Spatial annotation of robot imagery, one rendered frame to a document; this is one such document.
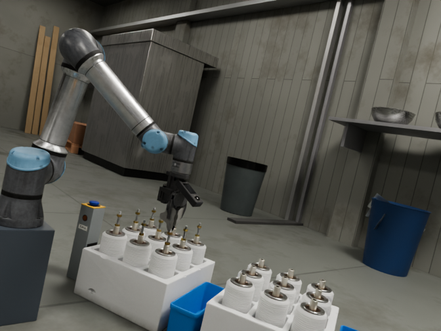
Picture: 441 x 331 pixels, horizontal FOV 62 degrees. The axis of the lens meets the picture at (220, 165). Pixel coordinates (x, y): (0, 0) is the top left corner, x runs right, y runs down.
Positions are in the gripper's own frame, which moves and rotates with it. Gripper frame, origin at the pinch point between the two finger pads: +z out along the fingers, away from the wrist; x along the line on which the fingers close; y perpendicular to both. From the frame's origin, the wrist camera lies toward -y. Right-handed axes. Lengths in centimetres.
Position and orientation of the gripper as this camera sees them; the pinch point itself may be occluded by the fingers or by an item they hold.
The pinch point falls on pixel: (172, 228)
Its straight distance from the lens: 137.3
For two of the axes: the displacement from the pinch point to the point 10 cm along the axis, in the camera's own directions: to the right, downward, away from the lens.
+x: -5.6, -0.8, -8.2
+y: -8.0, -2.1, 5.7
